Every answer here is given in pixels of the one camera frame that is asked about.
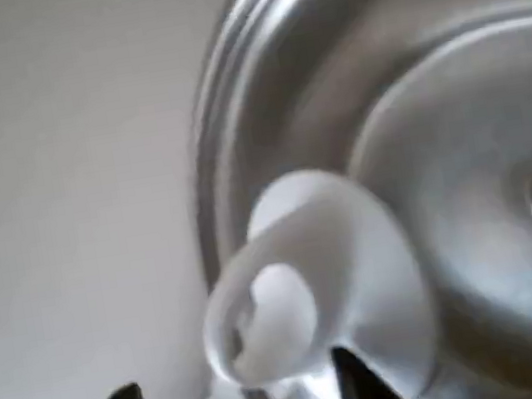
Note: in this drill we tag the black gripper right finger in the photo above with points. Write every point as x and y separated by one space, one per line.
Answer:
365 394

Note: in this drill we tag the glass lid with white knob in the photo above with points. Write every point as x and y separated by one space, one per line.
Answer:
325 251

